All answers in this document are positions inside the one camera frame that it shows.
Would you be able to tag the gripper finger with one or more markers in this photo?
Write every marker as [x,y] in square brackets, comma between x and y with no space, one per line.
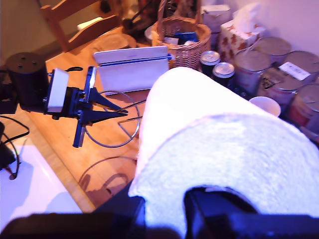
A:
[124,201]
[216,201]
[99,103]
[99,117]

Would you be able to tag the white paper towel roll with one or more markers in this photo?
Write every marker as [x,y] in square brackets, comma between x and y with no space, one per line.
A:
[224,149]

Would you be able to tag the white zip cosmetic bag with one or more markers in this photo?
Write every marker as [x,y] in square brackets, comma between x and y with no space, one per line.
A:
[134,74]

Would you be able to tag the round wooden board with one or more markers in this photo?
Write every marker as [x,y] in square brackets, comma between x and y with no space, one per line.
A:
[114,43]

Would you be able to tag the wooden chair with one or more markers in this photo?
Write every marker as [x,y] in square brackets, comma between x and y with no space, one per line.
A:
[62,32]

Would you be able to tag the dark red patterned mug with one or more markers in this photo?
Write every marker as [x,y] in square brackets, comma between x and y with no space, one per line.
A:
[266,105]

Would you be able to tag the small cardboard box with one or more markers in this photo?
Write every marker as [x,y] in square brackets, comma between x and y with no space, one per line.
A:
[214,17]

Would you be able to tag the white printed card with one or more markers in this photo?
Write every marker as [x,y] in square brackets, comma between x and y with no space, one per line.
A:
[294,71]

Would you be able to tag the patterned tissue box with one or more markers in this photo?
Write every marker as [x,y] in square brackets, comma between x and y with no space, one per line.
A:
[239,37]

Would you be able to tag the plain lid silver tin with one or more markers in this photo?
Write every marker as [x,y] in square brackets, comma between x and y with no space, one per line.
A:
[304,59]
[274,47]

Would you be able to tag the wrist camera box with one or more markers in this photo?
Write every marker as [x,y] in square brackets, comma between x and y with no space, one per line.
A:
[58,89]

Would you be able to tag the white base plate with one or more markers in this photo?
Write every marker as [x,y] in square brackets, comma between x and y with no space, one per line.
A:
[32,189]

